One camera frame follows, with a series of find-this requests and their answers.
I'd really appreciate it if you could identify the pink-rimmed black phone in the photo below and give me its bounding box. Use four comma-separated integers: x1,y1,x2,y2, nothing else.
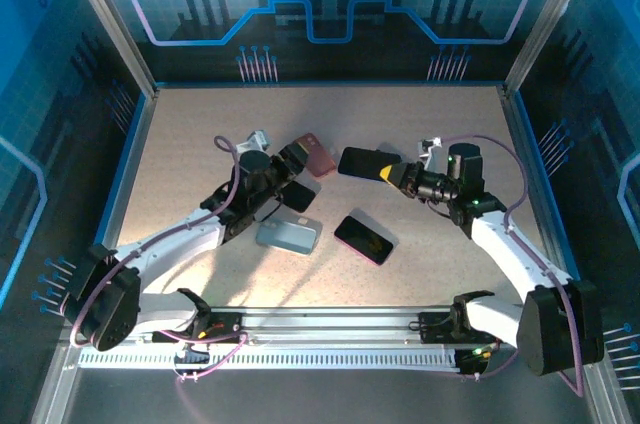
333,214,396,266

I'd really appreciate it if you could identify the grey-blue phone case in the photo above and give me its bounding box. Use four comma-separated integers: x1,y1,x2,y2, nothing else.
255,217,323,257

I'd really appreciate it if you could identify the black controller board with LEDs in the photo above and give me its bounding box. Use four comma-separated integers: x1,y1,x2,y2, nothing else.
457,346,496,378

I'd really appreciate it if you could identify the grey metal front tray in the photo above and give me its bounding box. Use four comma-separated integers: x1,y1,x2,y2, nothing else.
29,333,631,424

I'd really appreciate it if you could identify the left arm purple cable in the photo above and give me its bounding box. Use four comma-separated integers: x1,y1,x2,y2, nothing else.
68,135,250,395

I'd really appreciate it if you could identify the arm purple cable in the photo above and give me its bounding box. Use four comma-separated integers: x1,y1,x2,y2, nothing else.
68,135,250,395
439,133,586,398

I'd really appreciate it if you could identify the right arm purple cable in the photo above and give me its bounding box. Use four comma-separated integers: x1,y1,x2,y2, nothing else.
439,133,586,398

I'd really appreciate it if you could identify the aluminium side rail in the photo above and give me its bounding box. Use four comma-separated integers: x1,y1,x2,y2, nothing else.
94,86,160,250
499,85,581,280

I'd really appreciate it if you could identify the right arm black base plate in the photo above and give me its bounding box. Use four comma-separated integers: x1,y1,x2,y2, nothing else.
418,311,509,345

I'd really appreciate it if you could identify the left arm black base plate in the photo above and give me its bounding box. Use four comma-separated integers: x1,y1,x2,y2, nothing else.
152,311,244,345

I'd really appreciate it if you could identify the aluminium front rail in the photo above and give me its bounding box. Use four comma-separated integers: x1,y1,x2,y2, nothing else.
127,304,521,351

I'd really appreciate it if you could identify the aluminium corner post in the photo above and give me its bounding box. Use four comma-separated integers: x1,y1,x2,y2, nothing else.
53,0,160,98
501,0,605,98

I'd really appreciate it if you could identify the white slotted cable duct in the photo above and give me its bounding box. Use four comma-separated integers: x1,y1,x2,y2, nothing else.
78,348,461,371

